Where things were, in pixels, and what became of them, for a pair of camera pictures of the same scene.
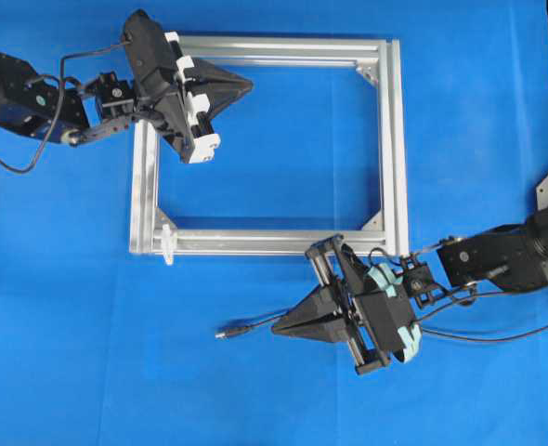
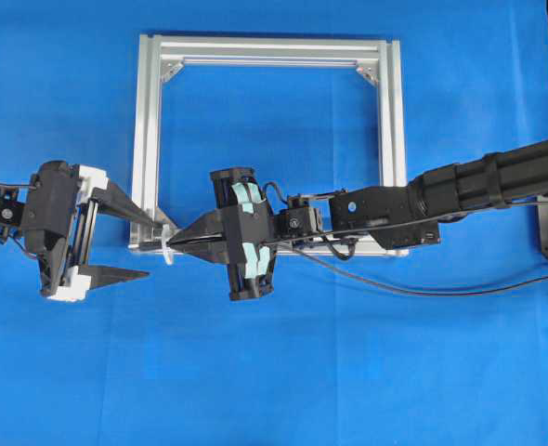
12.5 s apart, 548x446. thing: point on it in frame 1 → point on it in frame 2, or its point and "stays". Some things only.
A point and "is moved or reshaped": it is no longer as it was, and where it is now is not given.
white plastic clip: [169, 243] stays
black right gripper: [375, 309] → [247, 244]
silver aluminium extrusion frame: [389, 235] stays
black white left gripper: [159, 68] → [56, 216]
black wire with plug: [239, 331] is moved or reshaped
